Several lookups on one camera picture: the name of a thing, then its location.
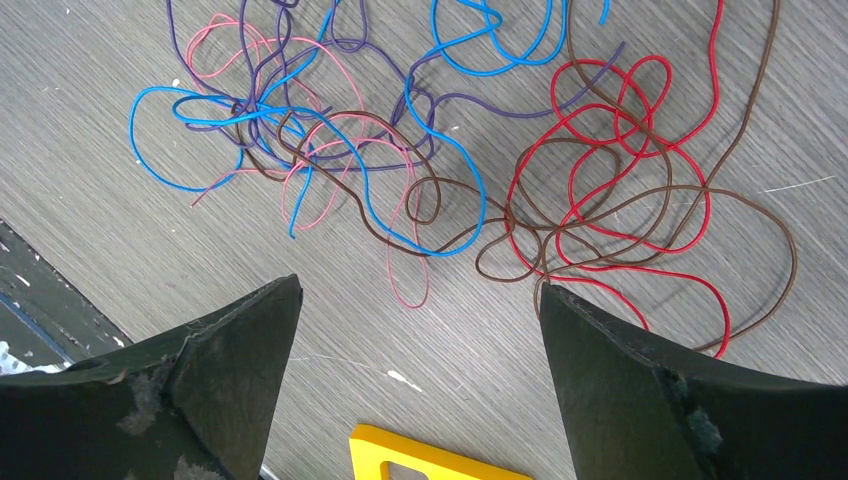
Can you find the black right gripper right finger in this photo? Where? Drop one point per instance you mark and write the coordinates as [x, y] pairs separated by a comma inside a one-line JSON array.
[[638, 406]]

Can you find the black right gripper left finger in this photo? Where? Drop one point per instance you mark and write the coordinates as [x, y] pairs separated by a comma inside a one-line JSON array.
[[194, 402]]

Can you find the yellow triangle block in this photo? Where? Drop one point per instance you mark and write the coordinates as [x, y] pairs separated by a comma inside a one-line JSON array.
[[372, 449]]

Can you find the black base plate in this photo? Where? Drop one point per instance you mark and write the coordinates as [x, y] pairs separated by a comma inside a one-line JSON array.
[[47, 324]]

